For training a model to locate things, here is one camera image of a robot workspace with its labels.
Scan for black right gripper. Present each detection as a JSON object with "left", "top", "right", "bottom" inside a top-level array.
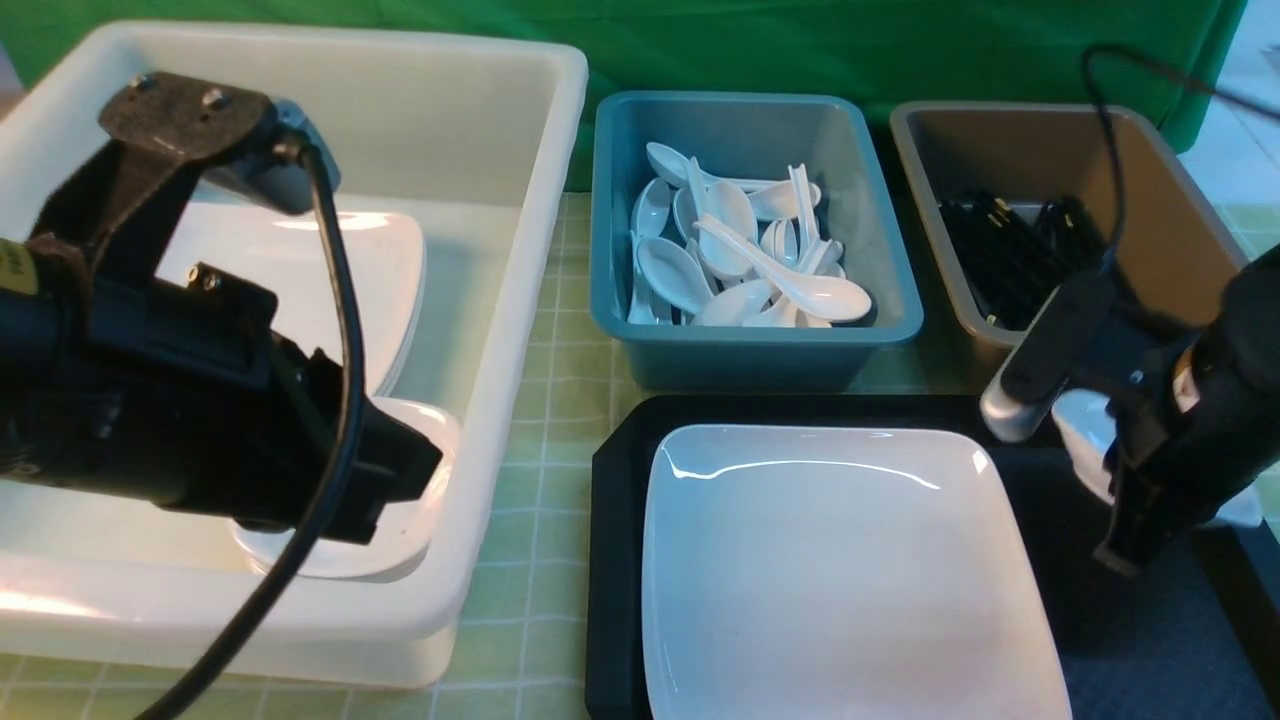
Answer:
[{"left": 1094, "top": 340, "right": 1271, "bottom": 577}]

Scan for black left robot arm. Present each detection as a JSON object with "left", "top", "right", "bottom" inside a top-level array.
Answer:
[{"left": 3, "top": 241, "right": 343, "bottom": 532}]

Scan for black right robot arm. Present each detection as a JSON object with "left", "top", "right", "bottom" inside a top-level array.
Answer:
[{"left": 1094, "top": 249, "right": 1279, "bottom": 577}]

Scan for pile of black chopsticks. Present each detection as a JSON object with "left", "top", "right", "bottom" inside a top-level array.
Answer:
[{"left": 938, "top": 190, "right": 1106, "bottom": 332}]

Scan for white sauce dish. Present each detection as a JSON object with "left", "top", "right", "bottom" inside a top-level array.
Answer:
[
  {"left": 232, "top": 398, "right": 463, "bottom": 582},
  {"left": 1051, "top": 389, "right": 1265, "bottom": 528}
]

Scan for large white plastic tub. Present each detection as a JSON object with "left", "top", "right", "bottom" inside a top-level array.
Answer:
[{"left": 3, "top": 20, "right": 588, "bottom": 688}]

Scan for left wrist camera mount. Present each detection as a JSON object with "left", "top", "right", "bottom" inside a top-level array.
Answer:
[{"left": 28, "top": 72, "right": 340, "bottom": 287}]

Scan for grey-brown plastic bin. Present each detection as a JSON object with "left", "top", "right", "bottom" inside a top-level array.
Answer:
[{"left": 890, "top": 101, "right": 1245, "bottom": 386}]

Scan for pile of white spoons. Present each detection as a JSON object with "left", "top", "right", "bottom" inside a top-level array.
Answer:
[{"left": 626, "top": 142, "right": 874, "bottom": 328}]

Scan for white sauce dish in tub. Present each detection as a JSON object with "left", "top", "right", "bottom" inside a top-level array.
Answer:
[{"left": 232, "top": 398, "right": 463, "bottom": 582}]

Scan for large white square plate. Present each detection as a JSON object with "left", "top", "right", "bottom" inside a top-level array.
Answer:
[{"left": 641, "top": 424, "right": 1073, "bottom": 719}]

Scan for green checked tablecloth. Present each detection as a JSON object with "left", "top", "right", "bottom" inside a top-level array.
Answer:
[{"left": 0, "top": 192, "right": 1280, "bottom": 720}]

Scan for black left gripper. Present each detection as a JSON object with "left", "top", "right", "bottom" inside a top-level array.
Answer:
[{"left": 79, "top": 263, "right": 443, "bottom": 544}]

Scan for green backdrop cloth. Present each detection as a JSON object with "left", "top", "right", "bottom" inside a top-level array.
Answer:
[{"left": 1, "top": 1, "right": 1245, "bottom": 192}]

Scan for black serving tray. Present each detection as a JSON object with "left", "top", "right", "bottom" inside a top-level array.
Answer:
[{"left": 584, "top": 395, "right": 1279, "bottom": 719}]

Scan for teal plastic bin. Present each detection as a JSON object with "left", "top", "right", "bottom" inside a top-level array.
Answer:
[{"left": 589, "top": 91, "right": 924, "bottom": 392}]

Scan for black left camera cable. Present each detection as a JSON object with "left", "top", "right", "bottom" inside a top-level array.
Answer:
[{"left": 131, "top": 135, "right": 369, "bottom": 720}]

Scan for stacked white square plates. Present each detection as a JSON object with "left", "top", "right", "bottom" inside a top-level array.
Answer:
[{"left": 157, "top": 202, "right": 425, "bottom": 396}]

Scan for white ceramic soup spoon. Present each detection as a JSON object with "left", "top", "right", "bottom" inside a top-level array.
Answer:
[{"left": 694, "top": 214, "right": 873, "bottom": 322}]

